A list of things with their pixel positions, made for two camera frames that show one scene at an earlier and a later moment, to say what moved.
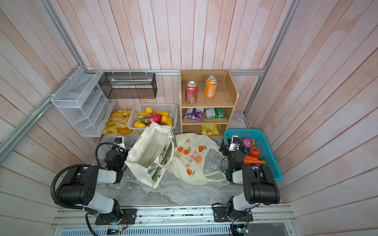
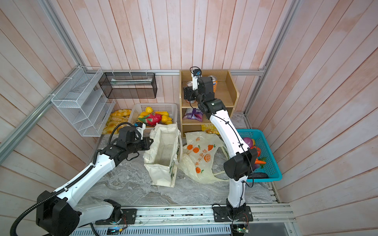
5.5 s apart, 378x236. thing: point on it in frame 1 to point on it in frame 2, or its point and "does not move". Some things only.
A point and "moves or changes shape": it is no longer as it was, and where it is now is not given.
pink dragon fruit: [155, 118] does not move
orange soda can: [210, 86] does not move
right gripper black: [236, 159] to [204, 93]
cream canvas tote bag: [152, 151] moves or changes shape
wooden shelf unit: [206, 97] does not move
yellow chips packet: [210, 130] does not move
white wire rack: [88, 110] does not move
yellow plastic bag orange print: [188, 161] moves or changes shape
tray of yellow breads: [117, 123] does not move
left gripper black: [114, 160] to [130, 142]
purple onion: [247, 142] does not move
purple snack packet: [197, 114] does not move
